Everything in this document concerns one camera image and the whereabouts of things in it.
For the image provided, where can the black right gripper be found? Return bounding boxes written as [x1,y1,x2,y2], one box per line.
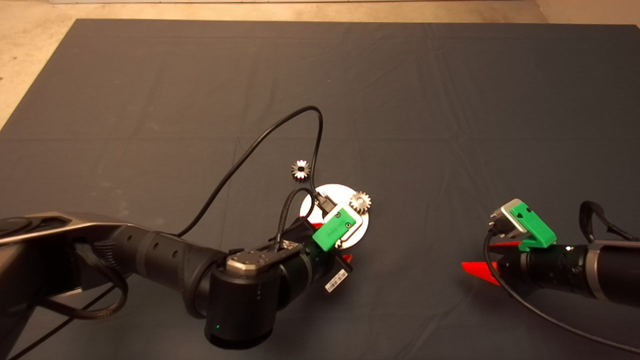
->
[461,241,588,301]

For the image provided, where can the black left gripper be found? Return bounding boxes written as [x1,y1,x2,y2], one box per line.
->
[277,217,354,296]

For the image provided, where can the small steel planetary gear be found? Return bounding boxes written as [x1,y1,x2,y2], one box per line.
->
[291,159,312,182]
[349,191,373,216]

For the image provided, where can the round metal carrier plate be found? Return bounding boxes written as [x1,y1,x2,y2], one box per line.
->
[299,184,371,248]

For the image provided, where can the green left camera mount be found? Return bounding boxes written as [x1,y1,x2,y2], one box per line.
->
[312,209,357,252]

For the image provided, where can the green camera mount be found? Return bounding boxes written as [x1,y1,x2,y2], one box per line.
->
[510,201,558,252]
[312,209,357,252]

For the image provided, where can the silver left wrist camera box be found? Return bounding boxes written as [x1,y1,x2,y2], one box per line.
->
[322,202,364,246]

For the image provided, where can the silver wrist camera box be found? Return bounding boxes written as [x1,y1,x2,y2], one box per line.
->
[489,198,528,238]
[322,202,364,246]

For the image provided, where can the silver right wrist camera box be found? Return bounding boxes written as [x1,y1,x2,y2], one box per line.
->
[489,198,528,238]

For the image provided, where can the green right camera mount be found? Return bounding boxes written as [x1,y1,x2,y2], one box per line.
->
[510,201,558,252]

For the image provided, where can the black braided cable loop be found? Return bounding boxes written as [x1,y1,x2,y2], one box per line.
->
[579,200,640,244]
[274,187,317,251]

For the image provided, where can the thin black left camera cable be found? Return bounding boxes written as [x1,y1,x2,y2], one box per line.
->
[177,105,337,239]

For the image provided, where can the black braided sleeve cable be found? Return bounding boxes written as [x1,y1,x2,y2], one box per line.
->
[7,244,130,360]

